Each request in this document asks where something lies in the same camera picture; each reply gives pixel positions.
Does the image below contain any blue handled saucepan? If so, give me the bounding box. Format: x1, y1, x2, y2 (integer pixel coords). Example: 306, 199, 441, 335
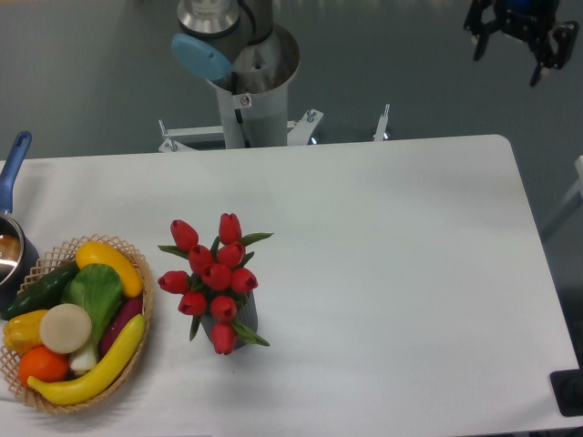
1, 131, 38, 310

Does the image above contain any orange fruit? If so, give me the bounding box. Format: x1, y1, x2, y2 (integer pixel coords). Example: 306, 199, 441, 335
18, 346, 69, 387

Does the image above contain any grey ribbed vase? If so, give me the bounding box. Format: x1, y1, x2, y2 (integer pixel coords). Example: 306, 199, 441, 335
190, 291, 270, 355

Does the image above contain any black device at table edge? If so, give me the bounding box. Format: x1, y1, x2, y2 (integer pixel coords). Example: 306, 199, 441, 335
549, 369, 583, 417

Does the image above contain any yellow squash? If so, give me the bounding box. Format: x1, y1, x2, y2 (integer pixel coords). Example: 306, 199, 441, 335
75, 240, 143, 298

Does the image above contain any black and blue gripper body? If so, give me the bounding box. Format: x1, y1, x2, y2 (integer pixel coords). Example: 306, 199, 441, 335
463, 0, 579, 45

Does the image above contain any purple sweet potato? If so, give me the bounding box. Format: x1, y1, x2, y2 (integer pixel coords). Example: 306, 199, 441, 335
99, 297, 142, 358

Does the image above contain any green bok choy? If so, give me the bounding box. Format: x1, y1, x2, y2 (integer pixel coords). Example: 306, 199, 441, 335
60, 264, 123, 376

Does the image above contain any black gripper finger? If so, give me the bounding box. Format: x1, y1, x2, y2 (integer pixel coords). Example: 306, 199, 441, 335
471, 20, 499, 61
528, 21, 578, 87

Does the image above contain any beige round slice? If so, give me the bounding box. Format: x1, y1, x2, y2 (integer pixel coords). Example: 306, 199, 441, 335
39, 303, 92, 354

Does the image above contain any silver robot arm blue cap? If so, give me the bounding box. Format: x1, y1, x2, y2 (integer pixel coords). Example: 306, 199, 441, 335
171, 1, 579, 149

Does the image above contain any woven wicker basket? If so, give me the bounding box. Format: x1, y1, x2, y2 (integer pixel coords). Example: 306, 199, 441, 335
1, 235, 154, 414

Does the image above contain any white furniture leg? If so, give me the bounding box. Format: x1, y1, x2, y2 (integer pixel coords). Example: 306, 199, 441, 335
539, 156, 582, 243

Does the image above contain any yellow bell pepper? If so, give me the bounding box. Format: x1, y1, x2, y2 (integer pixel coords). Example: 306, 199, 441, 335
3, 310, 48, 354

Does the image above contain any yellow banana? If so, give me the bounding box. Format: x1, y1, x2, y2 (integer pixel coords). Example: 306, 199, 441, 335
27, 314, 146, 406

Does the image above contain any red tulip bouquet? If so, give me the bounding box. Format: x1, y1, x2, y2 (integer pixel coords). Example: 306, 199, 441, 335
158, 213, 272, 340

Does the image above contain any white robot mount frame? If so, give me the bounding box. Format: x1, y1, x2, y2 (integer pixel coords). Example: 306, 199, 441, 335
158, 103, 392, 153

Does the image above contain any green cucumber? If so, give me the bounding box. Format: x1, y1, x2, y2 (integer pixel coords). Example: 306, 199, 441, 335
1, 262, 79, 320

